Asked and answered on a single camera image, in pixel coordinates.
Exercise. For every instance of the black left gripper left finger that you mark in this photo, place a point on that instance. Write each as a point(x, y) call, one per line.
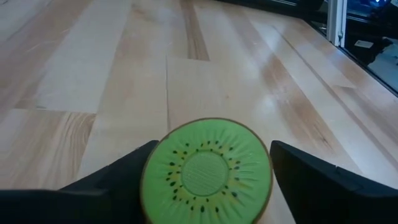
point(124, 183)

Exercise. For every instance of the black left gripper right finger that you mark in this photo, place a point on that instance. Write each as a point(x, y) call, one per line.
point(311, 186)

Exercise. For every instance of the green kiwi half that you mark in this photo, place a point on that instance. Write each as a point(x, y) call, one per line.
point(206, 174)

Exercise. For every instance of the silver aluminium extrusion post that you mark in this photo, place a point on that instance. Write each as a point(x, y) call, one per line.
point(337, 21)

